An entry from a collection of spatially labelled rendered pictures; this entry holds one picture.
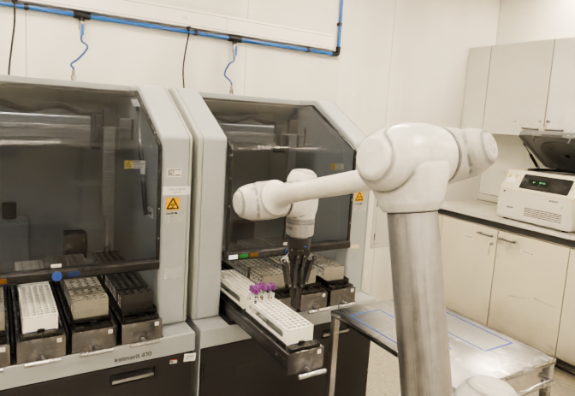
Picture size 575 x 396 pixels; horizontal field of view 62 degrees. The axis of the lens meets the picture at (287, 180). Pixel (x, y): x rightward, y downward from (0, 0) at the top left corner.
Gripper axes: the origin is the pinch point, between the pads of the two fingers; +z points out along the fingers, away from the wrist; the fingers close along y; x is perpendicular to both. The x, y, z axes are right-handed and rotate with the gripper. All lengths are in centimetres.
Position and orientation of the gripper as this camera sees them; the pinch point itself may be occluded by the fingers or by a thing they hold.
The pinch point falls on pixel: (295, 297)
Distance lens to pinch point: 160.1
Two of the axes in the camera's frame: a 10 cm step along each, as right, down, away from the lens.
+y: -8.5, 0.1, -5.2
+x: 5.2, 1.4, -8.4
